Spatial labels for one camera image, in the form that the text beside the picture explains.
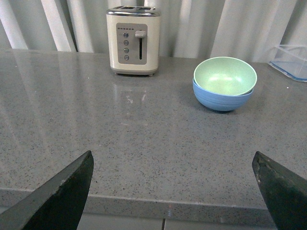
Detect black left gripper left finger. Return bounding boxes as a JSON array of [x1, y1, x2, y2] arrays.
[[0, 151, 94, 230]]

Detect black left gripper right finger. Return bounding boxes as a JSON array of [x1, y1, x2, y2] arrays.
[[252, 151, 307, 230]]

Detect light green bowl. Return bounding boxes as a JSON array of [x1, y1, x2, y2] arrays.
[[193, 57, 258, 96]]

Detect blue bowl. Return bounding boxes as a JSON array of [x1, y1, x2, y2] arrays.
[[192, 80, 254, 112]]

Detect clear plastic food container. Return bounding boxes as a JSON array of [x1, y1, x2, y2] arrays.
[[269, 45, 307, 82]]

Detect cream toaster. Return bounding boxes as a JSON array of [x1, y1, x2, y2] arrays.
[[106, 6, 161, 76]]

